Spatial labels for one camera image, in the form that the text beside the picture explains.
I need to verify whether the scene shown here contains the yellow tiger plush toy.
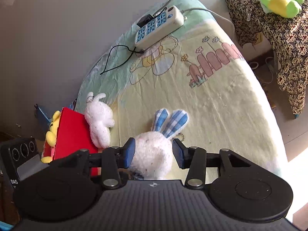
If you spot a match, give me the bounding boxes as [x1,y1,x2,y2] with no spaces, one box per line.
[41,110,61,163]

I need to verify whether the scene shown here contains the grey power cord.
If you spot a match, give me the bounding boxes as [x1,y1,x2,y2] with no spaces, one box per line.
[153,0,237,29]

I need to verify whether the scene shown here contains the white power strip blue sockets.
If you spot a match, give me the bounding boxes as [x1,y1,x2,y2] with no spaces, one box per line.
[135,6,184,51]

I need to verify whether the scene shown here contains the black power adapter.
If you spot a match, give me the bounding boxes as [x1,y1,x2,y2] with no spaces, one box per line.
[137,14,153,28]

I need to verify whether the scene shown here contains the thin black cable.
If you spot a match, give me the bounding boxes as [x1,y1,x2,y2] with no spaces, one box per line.
[100,44,146,76]

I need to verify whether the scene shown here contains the white fluffy plush toy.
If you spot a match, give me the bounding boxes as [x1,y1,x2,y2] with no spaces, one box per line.
[84,92,115,149]

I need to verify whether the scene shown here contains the red cardboard storage box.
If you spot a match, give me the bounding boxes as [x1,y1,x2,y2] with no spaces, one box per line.
[41,106,102,176]

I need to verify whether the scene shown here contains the white rabbit plush checkered ears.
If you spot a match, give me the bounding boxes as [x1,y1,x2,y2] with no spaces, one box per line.
[129,108,190,181]

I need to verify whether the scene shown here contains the green cartoon bed sheet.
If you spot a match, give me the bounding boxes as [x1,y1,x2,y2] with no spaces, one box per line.
[75,0,288,179]

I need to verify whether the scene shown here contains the floral patterned brown cloth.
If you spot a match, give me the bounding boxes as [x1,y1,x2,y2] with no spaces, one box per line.
[225,0,307,116]

